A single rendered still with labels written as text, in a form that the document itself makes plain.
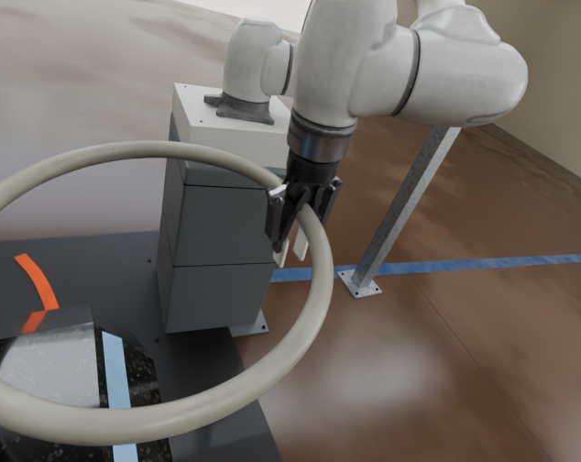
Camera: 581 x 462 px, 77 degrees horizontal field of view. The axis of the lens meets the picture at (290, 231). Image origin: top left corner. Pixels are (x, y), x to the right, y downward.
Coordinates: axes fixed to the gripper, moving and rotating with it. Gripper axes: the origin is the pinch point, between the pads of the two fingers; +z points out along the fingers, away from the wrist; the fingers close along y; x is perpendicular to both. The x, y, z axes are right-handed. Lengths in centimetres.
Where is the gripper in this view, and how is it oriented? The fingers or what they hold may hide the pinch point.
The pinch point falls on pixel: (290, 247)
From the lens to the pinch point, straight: 66.5
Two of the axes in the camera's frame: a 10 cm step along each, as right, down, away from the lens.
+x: 5.0, 6.5, -5.7
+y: -8.5, 2.4, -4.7
